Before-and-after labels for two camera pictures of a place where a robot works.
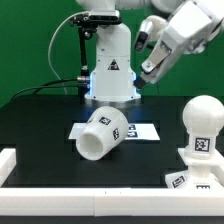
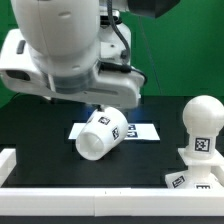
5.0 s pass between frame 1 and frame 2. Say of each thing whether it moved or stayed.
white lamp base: stayed
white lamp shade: stayed
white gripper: moved
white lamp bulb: stayed
